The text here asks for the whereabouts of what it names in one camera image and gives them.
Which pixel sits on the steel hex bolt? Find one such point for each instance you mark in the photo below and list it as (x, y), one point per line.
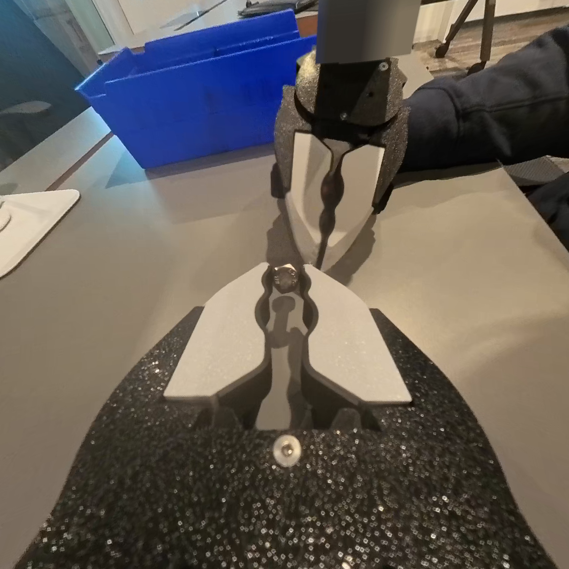
(284, 278)

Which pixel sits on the person's dark clothing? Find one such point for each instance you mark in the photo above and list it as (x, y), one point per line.
(553, 209)

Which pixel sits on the large blue plastic bin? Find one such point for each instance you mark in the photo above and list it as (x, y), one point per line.
(191, 102)

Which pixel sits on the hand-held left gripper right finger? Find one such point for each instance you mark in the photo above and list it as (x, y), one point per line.
(355, 351)

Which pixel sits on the person's right forearm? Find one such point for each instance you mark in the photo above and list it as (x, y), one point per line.
(489, 111)

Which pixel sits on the white pad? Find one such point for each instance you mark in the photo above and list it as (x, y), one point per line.
(40, 222)

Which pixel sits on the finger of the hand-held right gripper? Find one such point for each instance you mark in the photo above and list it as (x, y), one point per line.
(362, 186)
(304, 178)

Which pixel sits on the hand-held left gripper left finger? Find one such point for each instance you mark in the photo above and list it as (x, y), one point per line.
(213, 351)

